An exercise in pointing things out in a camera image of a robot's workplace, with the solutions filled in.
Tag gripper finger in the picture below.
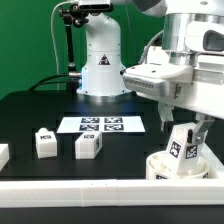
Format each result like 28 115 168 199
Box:
158 102 174 133
187 113 215 145

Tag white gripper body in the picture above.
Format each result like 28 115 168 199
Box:
137 55 224 119

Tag white round stool seat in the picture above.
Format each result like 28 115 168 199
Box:
146 151 209 180

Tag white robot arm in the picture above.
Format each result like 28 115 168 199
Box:
78 0 224 143

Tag white marker sheet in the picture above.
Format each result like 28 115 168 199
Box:
57 116 145 134

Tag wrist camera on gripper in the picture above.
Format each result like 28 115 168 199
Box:
122 63 193 97

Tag white U-shaped wall fence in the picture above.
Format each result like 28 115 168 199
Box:
0 146 224 208

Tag black cables on table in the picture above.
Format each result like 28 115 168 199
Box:
27 73 81 92

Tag camera on mount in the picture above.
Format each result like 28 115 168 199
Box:
78 0 113 12

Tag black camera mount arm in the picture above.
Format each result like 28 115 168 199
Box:
59 4 88 75

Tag white cable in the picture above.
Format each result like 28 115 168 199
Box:
50 0 78 91

